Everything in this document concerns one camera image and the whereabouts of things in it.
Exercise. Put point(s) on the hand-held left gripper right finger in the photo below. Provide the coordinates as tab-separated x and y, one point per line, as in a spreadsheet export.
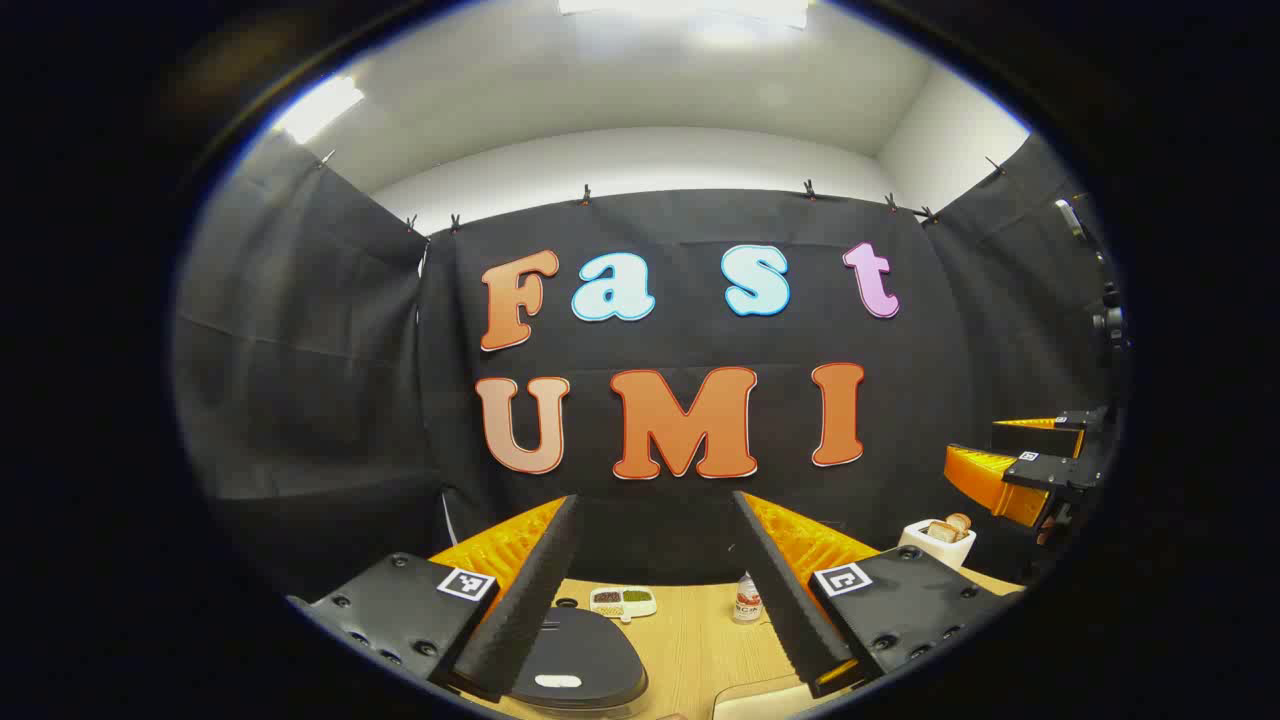
790	610

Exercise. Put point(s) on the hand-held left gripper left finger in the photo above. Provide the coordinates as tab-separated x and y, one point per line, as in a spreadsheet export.
520	610

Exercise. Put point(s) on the white divided bean dish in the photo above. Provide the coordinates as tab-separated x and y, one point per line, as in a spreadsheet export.
622	600

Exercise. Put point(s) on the white toaster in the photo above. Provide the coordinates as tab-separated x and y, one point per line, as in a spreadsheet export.
938	550

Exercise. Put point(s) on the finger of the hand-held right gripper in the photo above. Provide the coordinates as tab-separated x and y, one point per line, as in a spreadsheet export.
1050	472
1082	418

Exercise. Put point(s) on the ceiling light panel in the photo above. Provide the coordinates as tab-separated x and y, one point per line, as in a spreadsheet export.
690	8
318	105

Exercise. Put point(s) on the clear drink bottle red label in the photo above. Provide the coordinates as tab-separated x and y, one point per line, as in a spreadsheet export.
747	598

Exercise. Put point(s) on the toast bread slice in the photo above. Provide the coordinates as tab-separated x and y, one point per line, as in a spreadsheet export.
961	522
940	531

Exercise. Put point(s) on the black and silver rice cooker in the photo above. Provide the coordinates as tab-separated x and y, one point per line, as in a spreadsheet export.
590	650

